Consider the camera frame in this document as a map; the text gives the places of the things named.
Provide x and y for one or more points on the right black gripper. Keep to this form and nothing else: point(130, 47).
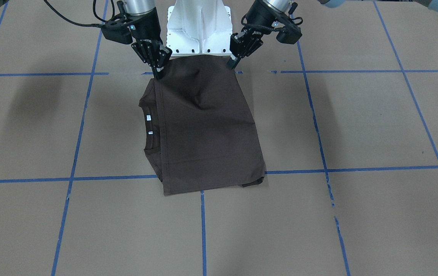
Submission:
point(145, 30)

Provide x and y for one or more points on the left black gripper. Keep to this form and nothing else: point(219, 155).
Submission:
point(262, 20)

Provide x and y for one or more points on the brown t-shirt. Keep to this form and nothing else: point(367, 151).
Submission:
point(201, 134)

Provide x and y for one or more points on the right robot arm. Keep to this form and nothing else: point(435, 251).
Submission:
point(136, 7)

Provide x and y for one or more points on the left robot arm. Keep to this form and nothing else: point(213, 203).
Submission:
point(366, 36)

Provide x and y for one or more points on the white pedestal column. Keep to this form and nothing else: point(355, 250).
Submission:
point(199, 27)

